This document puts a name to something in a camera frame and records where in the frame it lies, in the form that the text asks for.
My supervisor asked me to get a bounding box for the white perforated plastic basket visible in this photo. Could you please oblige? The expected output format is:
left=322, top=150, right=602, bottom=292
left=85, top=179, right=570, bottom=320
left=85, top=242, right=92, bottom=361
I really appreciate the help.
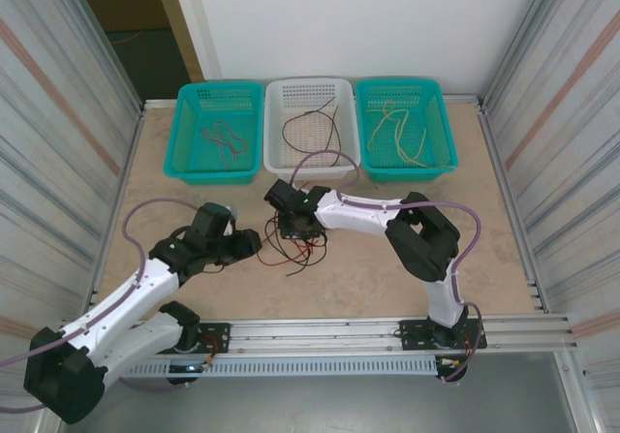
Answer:
left=263, top=77, right=362, bottom=181

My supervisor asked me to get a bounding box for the teal perforated plastic basket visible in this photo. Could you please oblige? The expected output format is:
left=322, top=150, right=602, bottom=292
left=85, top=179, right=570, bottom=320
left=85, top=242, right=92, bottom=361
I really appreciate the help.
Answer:
left=162, top=81, right=266, bottom=187
left=355, top=77, right=460, bottom=184

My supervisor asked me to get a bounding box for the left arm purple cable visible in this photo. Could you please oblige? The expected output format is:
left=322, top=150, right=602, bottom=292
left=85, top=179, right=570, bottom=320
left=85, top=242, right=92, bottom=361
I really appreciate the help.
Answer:
left=0, top=198, right=202, bottom=415

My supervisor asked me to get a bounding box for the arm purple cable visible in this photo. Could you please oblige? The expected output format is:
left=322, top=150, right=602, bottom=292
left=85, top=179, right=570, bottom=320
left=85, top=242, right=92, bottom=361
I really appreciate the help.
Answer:
left=0, top=198, right=202, bottom=415
left=289, top=149, right=487, bottom=384

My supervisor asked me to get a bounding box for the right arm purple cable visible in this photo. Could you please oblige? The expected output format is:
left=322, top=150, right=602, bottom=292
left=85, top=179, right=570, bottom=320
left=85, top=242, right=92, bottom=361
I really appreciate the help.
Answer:
left=289, top=149, right=487, bottom=384

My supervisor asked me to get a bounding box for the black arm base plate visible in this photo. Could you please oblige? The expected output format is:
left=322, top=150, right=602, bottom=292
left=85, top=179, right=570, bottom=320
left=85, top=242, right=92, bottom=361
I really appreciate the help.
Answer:
left=143, top=323, right=232, bottom=356
left=397, top=320, right=488, bottom=355

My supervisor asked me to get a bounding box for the aluminium mounting rail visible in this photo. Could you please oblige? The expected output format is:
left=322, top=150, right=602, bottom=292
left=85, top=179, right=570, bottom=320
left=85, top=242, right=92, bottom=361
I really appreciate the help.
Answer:
left=128, top=314, right=580, bottom=356

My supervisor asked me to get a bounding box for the grey slotted cable duct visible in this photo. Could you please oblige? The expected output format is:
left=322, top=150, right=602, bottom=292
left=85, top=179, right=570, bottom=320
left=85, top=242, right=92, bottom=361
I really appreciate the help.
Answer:
left=120, top=356, right=440, bottom=379

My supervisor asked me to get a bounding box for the brown wooden door frame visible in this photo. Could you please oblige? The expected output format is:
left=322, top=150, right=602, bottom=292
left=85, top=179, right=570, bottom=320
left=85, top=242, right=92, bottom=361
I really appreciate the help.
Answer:
left=148, top=0, right=205, bottom=81

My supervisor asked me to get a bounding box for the thin orange cable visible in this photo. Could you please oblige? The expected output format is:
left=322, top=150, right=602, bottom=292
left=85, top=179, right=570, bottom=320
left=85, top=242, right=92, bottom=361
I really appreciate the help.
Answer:
left=108, top=28, right=171, bottom=46

